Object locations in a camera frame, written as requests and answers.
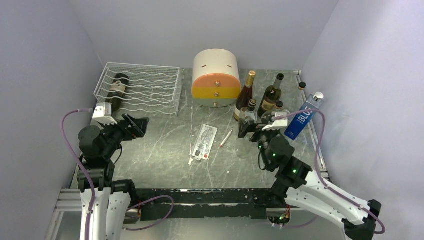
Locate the ruler set plastic package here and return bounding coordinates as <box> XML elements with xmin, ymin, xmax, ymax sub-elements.
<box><xmin>191</xmin><ymin>124</ymin><xmax>218</xmax><ymax>161</ymax></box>

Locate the clear bottle black-gold label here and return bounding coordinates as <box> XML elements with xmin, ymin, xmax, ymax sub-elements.
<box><xmin>239</xmin><ymin>99</ymin><xmax>258</xmax><ymax>122</ymax></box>

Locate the blue clear square bottle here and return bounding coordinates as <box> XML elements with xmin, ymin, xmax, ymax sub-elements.
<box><xmin>284</xmin><ymin>91</ymin><xmax>324</xmax><ymax>140</ymax></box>

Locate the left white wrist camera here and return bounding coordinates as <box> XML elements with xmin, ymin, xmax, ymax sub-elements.
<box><xmin>92</xmin><ymin>102</ymin><xmax>118</xmax><ymax>125</ymax></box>

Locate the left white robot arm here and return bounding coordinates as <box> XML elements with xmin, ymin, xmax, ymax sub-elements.
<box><xmin>77</xmin><ymin>114</ymin><xmax>150</xmax><ymax>240</ymax></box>

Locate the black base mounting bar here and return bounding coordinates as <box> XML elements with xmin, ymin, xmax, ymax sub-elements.
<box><xmin>128</xmin><ymin>188</ymin><xmax>287</xmax><ymax>221</ymax></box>

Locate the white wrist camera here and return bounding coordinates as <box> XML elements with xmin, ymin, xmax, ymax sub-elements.
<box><xmin>92</xmin><ymin>102</ymin><xmax>118</xmax><ymax>125</ymax></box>
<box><xmin>261</xmin><ymin>111</ymin><xmax>290</xmax><ymax>131</ymax></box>

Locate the white pink-tipped marker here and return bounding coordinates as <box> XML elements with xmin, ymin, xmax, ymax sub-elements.
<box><xmin>219</xmin><ymin>130</ymin><xmax>233</xmax><ymax>148</ymax></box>

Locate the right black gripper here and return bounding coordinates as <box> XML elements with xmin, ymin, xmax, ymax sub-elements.
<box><xmin>238</xmin><ymin>117</ymin><xmax>280</xmax><ymax>169</ymax></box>

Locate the dark green wine bottle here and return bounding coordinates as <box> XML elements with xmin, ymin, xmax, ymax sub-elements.
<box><xmin>257</xmin><ymin>73</ymin><xmax>285</xmax><ymax>117</ymax></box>

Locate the dark red wine bottle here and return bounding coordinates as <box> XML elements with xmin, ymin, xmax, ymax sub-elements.
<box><xmin>233</xmin><ymin>70</ymin><xmax>256</xmax><ymax>122</ymax></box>

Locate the clear glass bottle black cap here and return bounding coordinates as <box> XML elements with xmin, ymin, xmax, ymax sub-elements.
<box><xmin>281</xmin><ymin>81</ymin><xmax>307</xmax><ymax>113</ymax></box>

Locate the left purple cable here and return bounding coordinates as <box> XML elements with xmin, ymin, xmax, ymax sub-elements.
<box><xmin>61</xmin><ymin>108</ymin><xmax>175</xmax><ymax>240</ymax></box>

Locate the clear bottle cream label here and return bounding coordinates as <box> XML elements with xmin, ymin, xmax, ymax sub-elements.
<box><xmin>261</xmin><ymin>100</ymin><xmax>290</xmax><ymax>121</ymax></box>

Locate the white wire wine rack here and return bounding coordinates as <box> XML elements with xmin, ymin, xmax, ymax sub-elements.
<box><xmin>93</xmin><ymin>62</ymin><xmax>182</xmax><ymax>116</ymax></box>

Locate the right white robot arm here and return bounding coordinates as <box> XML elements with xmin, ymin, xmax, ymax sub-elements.
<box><xmin>238</xmin><ymin>117</ymin><xmax>382</xmax><ymax>240</ymax></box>

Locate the dark green lower-rack bottle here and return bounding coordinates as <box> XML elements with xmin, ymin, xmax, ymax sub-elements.
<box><xmin>105</xmin><ymin>73</ymin><xmax>130</xmax><ymax>113</ymax></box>

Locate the purple cable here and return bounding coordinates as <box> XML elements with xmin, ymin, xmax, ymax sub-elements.
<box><xmin>271</xmin><ymin>109</ymin><xmax>387</xmax><ymax>235</ymax></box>
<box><xmin>61</xmin><ymin>108</ymin><xmax>175</xmax><ymax>240</ymax></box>

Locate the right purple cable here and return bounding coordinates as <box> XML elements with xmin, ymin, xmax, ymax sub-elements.
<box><xmin>271</xmin><ymin>109</ymin><xmax>387</xmax><ymax>235</ymax></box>

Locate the clear open-neck bottle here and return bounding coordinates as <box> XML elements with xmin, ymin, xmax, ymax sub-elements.
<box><xmin>235</xmin><ymin>132</ymin><xmax>258</xmax><ymax>159</ymax></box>

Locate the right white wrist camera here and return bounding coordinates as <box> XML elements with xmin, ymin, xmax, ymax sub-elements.
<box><xmin>261</xmin><ymin>111</ymin><xmax>290</xmax><ymax>131</ymax></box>

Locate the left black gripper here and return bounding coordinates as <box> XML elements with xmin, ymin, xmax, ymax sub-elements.
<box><xmin>98</xmin><ymin>112</ymin><xmax>149</xmax><ymax>159</ymax></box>

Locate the cream drawer cabinet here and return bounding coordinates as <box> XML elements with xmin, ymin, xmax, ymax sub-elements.
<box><xmin>191</xmin><ymin>48</ymin><xmax>241</xmax><ymax>108</ymax></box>

